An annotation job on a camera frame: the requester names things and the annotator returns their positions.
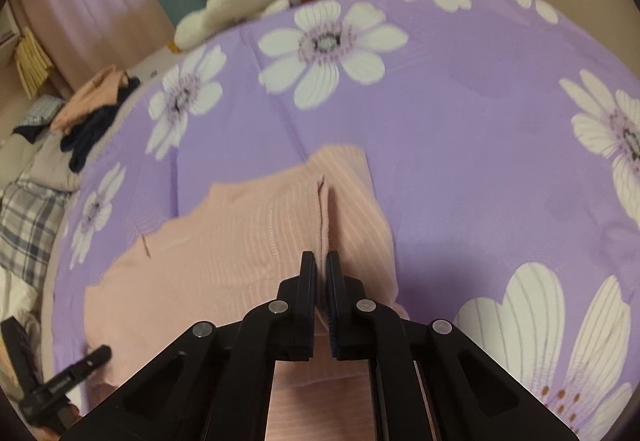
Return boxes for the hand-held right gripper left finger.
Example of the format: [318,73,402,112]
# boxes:
[65,251,318,441]

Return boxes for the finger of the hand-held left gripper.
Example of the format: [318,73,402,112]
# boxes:
[0,317,41,394]
[47,345,112,389]

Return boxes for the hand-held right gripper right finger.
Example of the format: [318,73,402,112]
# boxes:
[325,251,576,441]

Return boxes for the pink knit sweater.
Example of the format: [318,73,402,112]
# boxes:
[82,145,401,441]

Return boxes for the plaid quilt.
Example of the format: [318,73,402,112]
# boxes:
[0,181,68,282]

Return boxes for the grey cloth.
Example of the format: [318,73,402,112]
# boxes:
[10,131,83,194]

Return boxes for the purple floral bedsheet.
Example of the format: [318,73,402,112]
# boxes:
[50,0,640,441]

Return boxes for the navy garment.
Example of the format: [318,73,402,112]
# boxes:
[60,77,141,174]

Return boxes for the blue checked cloth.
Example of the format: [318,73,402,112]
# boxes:
[12,96,66,142]

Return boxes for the peach folded garment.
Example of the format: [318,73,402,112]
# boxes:
[50,66,128,132]

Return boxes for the yellow tassel fringe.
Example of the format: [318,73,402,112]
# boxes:
[14,28,53,98]

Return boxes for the white cabinet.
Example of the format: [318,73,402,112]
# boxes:
[0,6,23,46]

